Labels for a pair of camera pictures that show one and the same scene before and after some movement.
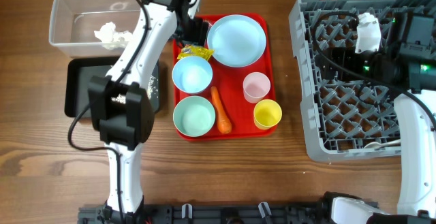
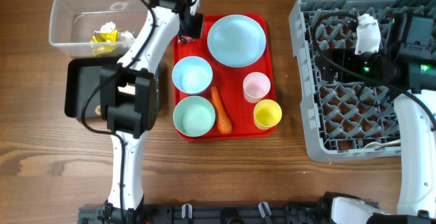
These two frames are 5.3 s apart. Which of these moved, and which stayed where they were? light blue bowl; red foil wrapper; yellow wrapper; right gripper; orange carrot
Moved: red foil wrapper; yellow wrapper
Stayed: orange carrot; right gripper; light blue bowl
